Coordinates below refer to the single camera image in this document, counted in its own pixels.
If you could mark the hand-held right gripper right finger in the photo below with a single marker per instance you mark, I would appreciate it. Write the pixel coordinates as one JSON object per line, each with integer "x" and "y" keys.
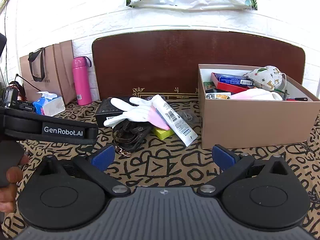
{"x": 223, "y": 156}

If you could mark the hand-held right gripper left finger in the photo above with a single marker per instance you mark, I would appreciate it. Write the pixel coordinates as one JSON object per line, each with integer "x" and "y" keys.
{"x": 103, "y": 157}

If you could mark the black scissors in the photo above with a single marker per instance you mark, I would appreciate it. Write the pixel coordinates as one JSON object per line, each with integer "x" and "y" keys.
{"x": 130, "y": 135}

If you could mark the brown cardboard box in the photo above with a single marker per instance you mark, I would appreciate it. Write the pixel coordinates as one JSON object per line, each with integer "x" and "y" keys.
{"x": 250, "y": 125}

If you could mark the white glove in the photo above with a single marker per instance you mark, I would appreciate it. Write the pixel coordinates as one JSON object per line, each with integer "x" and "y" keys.
{"x": 135, "y": 116}

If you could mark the white tube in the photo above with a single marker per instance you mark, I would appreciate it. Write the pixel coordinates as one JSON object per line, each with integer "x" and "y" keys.
{"x": 175, "y": 122}

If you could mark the yellow-green medicine box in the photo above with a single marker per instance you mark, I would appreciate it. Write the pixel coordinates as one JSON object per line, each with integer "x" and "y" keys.
{"x": 162, "y": 133}

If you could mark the person's left hand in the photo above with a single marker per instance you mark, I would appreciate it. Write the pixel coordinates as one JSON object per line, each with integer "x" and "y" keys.
{"x": 12, "y": 176}

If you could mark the black labelled device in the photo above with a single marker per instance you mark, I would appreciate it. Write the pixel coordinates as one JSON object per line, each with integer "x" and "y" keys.
{"x": 26, "y": 107}

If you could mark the tissue pack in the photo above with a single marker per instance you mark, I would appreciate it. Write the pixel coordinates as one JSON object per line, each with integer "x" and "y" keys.
{"x": 51, "y": 106}

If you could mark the black electronic device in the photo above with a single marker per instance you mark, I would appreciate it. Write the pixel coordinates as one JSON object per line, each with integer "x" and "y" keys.
{"x": 11, "y": 97}

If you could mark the black product box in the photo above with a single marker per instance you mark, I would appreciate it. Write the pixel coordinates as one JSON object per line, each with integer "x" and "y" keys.
{"x": 105, "y": 112}

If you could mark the clear plastic bag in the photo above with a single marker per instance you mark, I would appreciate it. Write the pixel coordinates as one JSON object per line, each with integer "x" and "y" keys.
{"x": 187, "y": 117}

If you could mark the brown paper bag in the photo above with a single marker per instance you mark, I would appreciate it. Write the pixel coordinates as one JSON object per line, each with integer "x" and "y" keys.
{"x": 57, "y": 75}

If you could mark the beige letter-print cloth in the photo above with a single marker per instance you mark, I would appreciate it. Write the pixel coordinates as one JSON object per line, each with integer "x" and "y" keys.
{"x": 162, "y": 165}

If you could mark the snack bar packet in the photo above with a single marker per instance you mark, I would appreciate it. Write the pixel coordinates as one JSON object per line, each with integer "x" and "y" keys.
{"x": 217, "y": 96}

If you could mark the pink thermos bottle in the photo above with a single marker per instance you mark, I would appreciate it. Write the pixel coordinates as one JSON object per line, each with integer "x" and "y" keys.
{"x": 81, "y": 85}

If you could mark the pale pink face mask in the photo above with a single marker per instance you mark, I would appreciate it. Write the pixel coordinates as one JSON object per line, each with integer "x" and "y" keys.
{"x": 252, "y": 95}

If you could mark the small green box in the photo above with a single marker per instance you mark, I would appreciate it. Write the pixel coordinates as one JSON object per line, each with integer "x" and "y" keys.
{"x": 208, "y": 85}

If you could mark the red and blue box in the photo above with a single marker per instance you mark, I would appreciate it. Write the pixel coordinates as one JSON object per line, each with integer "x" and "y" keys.
{"x": 230, "y": 80}

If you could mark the printed cloth face mask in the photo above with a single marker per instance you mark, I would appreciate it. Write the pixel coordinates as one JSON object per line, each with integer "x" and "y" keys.
{"x": 267, "y": 77}

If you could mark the brown wooden headboard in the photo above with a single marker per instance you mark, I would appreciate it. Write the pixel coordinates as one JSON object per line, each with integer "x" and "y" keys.
{"x": 162, "y": 60}

